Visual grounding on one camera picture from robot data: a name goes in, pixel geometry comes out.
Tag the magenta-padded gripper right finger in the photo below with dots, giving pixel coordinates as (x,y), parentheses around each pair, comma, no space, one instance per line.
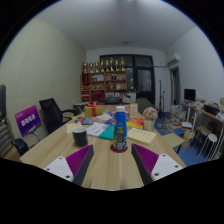
(165,166)

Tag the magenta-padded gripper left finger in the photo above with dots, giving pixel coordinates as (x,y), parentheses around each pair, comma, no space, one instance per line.
(61,166)

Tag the blue white-capped drink bottle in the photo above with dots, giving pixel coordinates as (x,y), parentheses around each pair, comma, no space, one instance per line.
(119,131)

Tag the black mug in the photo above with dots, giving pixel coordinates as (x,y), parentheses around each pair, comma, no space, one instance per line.
(80,137)

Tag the yellow paper envelope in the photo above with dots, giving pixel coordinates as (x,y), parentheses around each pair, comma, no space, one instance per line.
(141,136)

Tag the colourful printed magazine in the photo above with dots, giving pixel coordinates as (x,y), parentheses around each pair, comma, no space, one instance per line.
(85,120)

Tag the white round stool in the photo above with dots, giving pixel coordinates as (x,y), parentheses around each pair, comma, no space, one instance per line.
(209,138)

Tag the red and yellow book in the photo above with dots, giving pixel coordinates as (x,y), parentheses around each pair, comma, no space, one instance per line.
(135,122)

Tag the pink flowers in white pot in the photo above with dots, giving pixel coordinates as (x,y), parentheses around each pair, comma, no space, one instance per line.
(150,115)

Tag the black office chair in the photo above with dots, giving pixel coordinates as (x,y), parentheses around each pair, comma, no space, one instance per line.
(51,113)

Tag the pile of books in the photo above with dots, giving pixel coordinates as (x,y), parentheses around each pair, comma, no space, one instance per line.
(178,114)

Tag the purple sign board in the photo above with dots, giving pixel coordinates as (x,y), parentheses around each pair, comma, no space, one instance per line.
(28,120)

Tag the teal book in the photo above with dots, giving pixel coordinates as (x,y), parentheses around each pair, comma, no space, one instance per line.
(108,133)

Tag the yellow red-ribboned gift box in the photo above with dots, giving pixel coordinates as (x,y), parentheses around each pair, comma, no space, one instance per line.
(90,111)

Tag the small standing orange card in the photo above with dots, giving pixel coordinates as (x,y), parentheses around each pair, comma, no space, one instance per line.
(133,110)

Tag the grey striped office chair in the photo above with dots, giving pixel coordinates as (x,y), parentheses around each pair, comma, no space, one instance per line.
(5,133)

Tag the wooden side desk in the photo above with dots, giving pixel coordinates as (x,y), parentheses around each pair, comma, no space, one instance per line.
(208,116)

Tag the black computer monitor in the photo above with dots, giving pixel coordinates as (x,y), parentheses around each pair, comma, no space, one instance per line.
(190,95)

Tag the black-framed glass door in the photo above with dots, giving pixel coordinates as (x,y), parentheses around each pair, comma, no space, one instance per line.
(143,81)

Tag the wooden shelf unit with trophies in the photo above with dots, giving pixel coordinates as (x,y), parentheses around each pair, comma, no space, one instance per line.
(108,85)

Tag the white wall air conditioner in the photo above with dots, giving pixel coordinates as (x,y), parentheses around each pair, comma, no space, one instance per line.
(173,59)

